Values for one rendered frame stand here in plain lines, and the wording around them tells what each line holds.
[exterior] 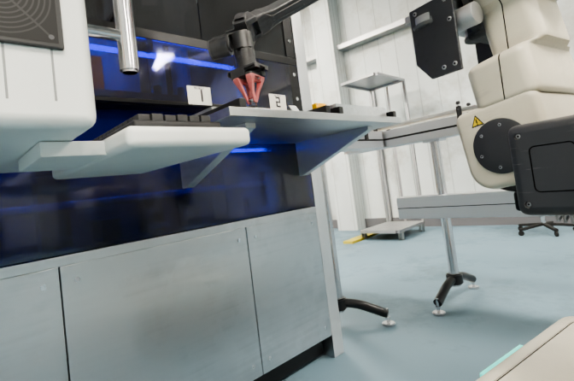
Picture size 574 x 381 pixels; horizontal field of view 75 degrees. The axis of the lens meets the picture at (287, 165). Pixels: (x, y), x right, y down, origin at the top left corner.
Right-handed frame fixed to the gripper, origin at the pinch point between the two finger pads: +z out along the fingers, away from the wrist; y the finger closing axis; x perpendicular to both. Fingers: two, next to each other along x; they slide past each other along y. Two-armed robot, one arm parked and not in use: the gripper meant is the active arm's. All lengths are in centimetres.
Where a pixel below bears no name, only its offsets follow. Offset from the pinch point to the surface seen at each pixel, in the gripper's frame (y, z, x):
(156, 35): 24.7, -25.7, 8.1
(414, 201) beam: -13, 44, -123
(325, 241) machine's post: 10, 49, -52
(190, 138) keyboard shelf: -19, 17, 47
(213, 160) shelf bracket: 7.8, 15.5, 10.9
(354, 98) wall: 95, -80, -396
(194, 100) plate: 22.4, -6.3, -1.4
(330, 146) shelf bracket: -5.5, 13.5, -37.2
